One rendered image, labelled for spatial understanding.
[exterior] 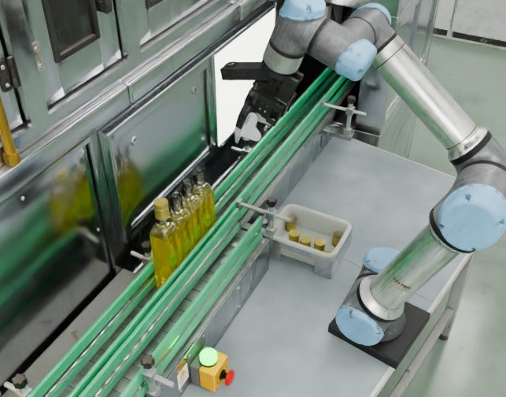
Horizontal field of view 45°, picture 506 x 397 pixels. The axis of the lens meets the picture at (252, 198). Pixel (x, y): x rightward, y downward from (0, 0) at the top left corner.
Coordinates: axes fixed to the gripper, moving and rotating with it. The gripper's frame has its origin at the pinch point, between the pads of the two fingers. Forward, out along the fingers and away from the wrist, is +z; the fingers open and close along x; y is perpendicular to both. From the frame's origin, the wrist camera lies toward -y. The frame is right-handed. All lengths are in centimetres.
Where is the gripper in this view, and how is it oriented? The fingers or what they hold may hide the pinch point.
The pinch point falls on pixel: (241, 130)
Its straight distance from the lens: 137.0
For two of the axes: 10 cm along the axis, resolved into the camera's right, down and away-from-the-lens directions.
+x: 4.6, -5.6, 6.9
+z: -3.0, 6.3, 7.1
